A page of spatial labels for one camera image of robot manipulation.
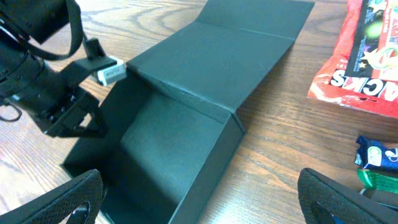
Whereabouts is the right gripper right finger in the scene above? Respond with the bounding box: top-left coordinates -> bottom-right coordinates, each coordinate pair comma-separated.
297,168 -> 397,224

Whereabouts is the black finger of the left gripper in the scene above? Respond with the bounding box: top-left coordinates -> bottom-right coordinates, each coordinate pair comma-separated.
46,99 -> 108,138

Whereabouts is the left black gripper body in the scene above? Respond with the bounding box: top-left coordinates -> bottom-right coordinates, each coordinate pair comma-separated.
6,56 -> 116,134

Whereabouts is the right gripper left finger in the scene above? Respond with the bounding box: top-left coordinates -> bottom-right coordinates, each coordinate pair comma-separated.
1,169 -> 103,224

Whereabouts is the black gift box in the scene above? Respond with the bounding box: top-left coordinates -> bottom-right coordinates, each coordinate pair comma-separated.
63,0 -> 313,223

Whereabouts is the red Hacks candy bag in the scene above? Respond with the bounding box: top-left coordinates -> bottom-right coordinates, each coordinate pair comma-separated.
308,0 -> 397,118

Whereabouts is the blue Oreo cookie pack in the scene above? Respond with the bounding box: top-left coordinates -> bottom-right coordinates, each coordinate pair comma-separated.
333,216 -> 345,224

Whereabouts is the Haribo gummy candy bag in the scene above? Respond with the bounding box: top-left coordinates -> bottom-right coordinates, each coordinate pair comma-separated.
346,0 -> 397,82

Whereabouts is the dark blue Eclipse gum pack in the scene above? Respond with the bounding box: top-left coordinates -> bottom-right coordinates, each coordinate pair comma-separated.
354,136 -> 397,172

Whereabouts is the green candy bar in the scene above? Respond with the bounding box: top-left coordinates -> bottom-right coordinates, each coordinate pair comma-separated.
357,169 -> 397,194

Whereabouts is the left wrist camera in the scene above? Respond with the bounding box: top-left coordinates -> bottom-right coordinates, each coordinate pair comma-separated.
92,56 -> 127,86

